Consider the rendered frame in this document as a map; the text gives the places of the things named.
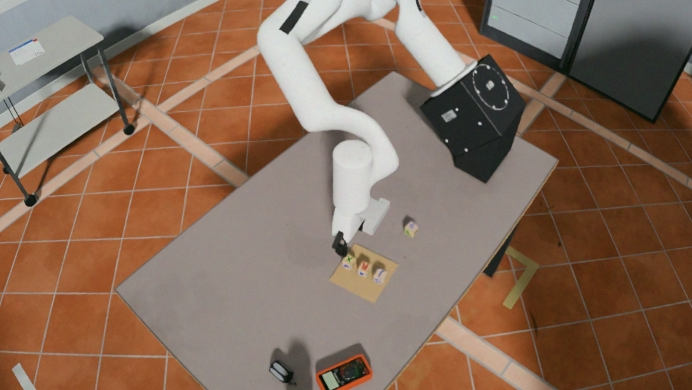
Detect tan square mat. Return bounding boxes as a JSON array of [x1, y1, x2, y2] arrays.
[[329, 244, 398, 303]]

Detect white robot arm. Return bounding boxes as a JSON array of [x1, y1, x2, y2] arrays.
[[257, 0, 478, 235]]

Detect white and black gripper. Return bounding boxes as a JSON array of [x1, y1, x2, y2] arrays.
[[332, 208, 364, 257]]

